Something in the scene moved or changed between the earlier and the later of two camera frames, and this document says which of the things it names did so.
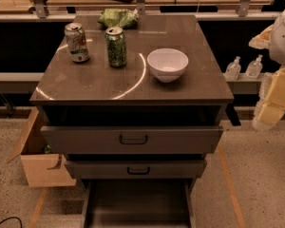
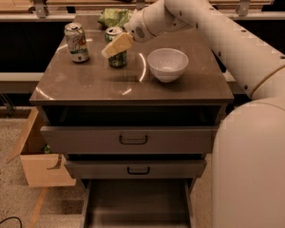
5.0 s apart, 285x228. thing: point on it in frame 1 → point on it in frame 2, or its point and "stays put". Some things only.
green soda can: (117, 47) stays put
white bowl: (167, 64) stays put
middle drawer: (136, 169) stays put
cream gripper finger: (279, 99) → (121, 44)
